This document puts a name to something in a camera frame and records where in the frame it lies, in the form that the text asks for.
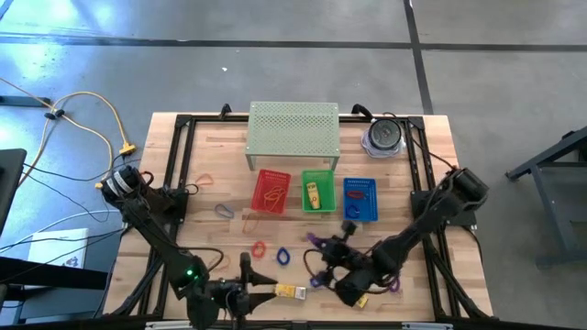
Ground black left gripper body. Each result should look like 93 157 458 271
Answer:
211 252 253 322

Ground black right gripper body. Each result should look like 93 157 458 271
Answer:
323 221 368 276

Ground green plastic basket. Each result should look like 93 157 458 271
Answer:
300 169 338 215

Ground blue plastic basket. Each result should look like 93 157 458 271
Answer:
342 177 380 223

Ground red plastic basket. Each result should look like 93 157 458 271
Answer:
249 168 293 216

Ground green perforated metal shelf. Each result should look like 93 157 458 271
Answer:
244 101 341 171

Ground white cardboard box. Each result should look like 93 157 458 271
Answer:
28 227 90 270

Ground dark grey metal stand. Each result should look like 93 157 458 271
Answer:
505 126 587 270

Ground black stand foot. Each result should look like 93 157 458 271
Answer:
0 94 52 108

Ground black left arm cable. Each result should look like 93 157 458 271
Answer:
192 247 227 279

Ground silver metal bracket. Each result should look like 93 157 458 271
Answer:
401 322 454 330
144 320 199 330

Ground long black right arm cable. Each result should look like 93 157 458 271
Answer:
406 136 460 171

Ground black aluminium table frame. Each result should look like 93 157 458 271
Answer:
104 113 493 322

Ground yellow extension cable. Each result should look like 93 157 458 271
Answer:
0 75 138 190

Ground black desk frame bars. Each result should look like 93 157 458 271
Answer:
0 256 110 322

